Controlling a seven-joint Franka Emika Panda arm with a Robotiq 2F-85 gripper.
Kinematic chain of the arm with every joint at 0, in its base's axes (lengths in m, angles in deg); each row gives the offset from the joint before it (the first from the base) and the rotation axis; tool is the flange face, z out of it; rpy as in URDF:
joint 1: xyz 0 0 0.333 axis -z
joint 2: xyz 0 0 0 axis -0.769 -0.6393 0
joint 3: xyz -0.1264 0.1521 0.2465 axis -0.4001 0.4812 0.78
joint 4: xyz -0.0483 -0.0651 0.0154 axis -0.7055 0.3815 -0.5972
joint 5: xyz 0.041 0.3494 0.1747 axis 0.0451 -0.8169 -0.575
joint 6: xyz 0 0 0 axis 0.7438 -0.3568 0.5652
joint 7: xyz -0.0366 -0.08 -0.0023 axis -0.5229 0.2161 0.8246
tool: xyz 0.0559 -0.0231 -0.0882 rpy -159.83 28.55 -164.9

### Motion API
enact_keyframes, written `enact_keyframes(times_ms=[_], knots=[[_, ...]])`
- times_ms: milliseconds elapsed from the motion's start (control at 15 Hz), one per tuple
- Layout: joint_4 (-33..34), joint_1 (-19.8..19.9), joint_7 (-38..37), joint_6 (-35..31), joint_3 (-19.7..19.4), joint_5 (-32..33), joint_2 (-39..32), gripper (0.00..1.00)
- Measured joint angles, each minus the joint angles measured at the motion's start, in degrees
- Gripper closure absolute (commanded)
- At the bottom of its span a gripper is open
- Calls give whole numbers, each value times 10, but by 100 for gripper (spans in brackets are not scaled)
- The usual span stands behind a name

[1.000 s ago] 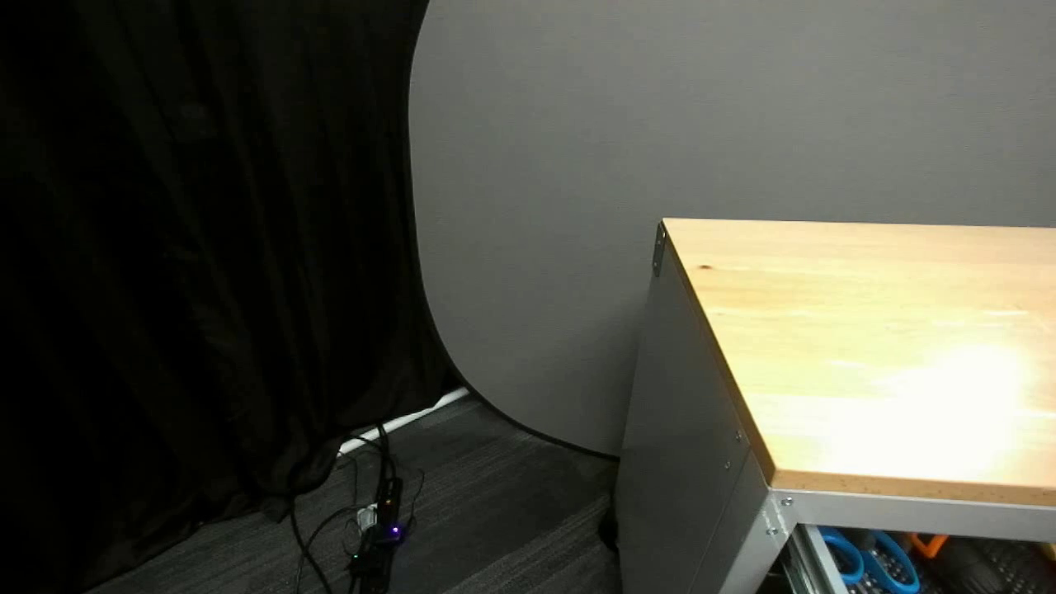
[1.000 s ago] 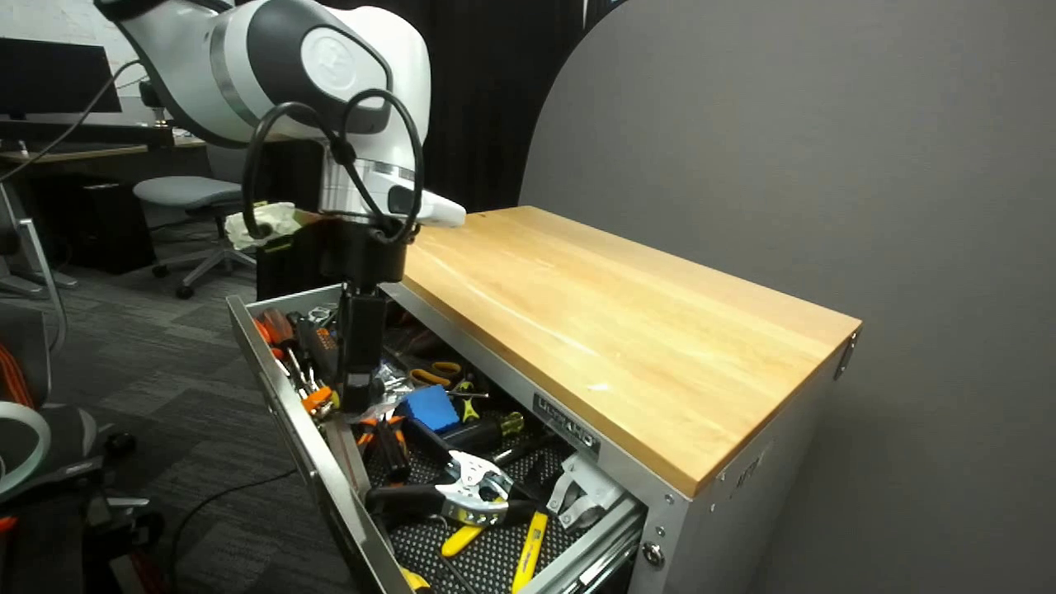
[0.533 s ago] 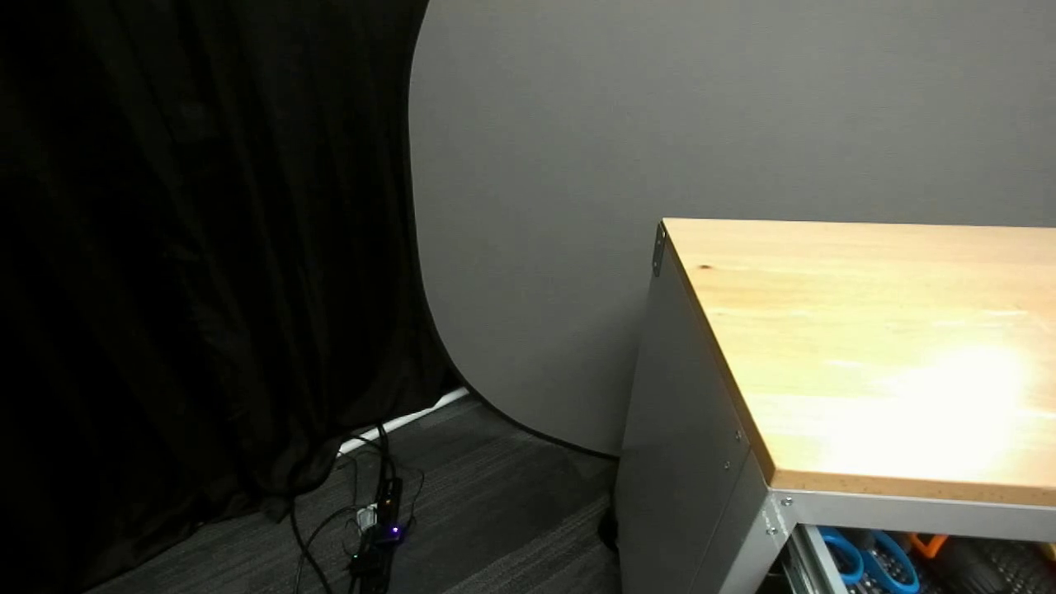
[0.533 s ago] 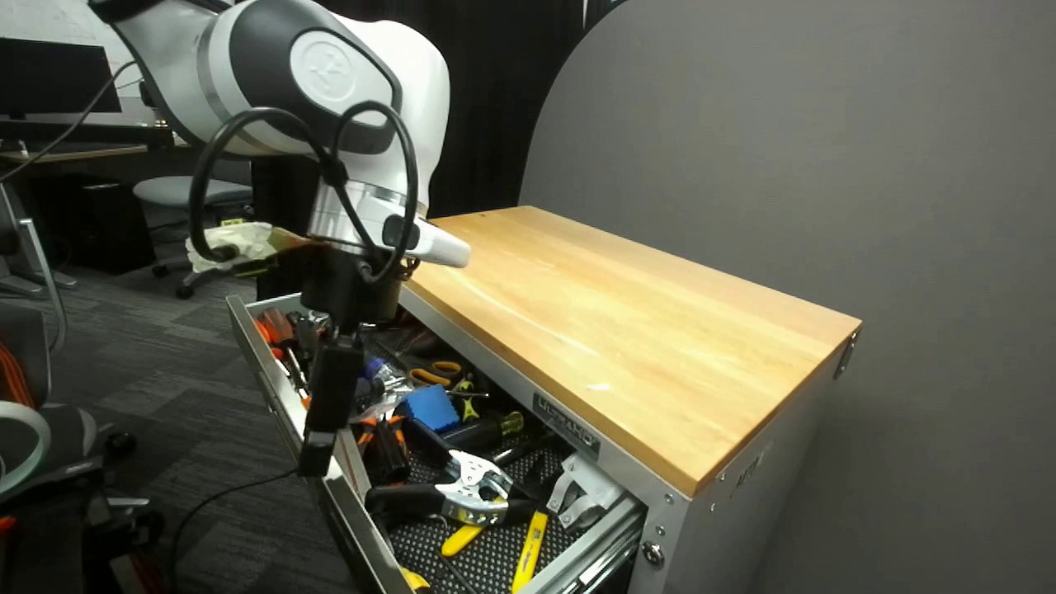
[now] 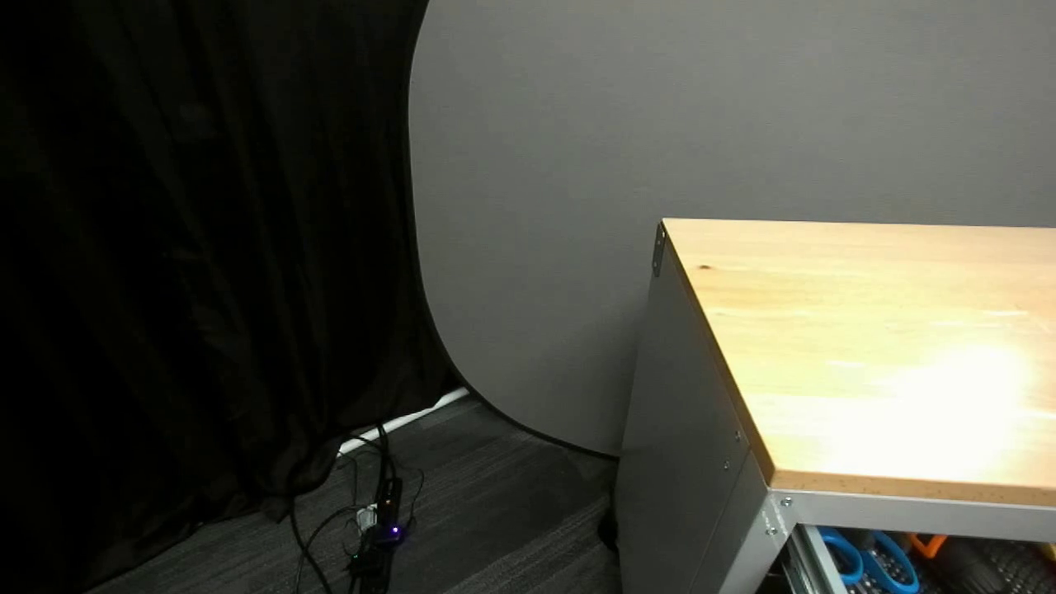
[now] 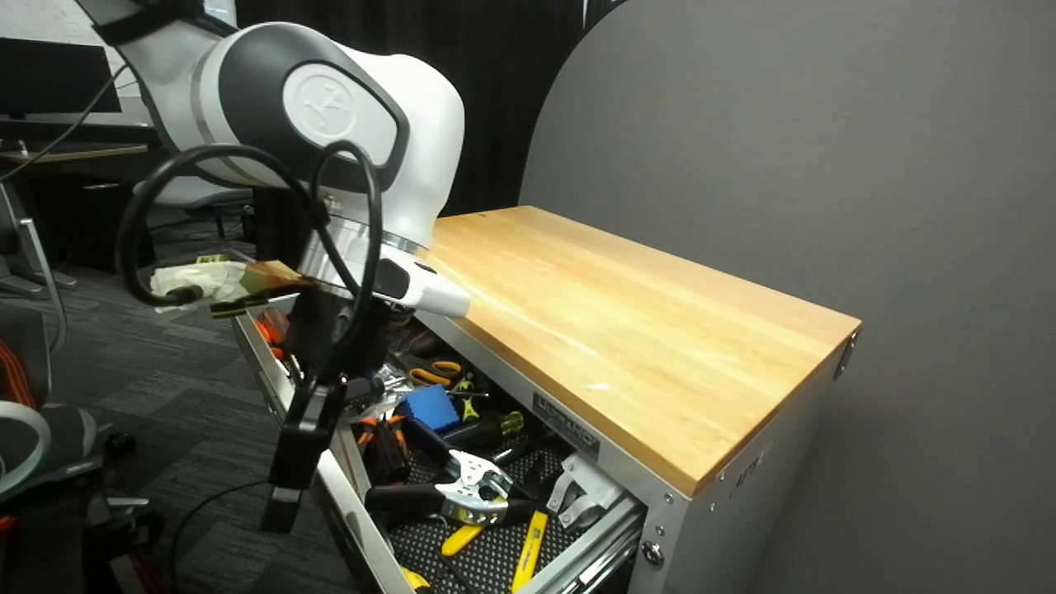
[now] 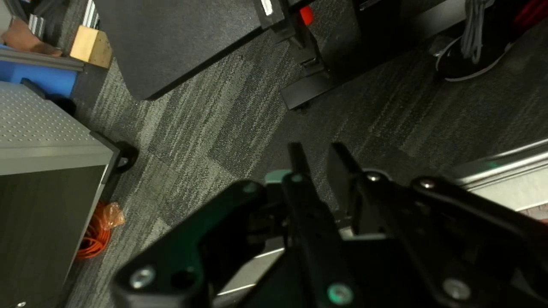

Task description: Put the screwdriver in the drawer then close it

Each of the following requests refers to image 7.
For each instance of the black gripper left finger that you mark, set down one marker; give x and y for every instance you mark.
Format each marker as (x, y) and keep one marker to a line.
(188, 257)

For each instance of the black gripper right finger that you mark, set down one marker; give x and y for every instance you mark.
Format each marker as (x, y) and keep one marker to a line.
(433, 233)

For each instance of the grey metal box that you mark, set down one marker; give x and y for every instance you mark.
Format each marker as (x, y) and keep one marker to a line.
(44, 171)

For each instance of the round black base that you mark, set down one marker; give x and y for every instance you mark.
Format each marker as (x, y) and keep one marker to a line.
(489, 60)

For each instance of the black stand with red part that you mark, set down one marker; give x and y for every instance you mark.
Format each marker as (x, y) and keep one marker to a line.
(308, 86)

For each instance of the dark floor mat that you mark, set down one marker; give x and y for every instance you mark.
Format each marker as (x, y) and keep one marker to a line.
(171, 39)

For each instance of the blue bin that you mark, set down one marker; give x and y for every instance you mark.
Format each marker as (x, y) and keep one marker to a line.
(39, 72)

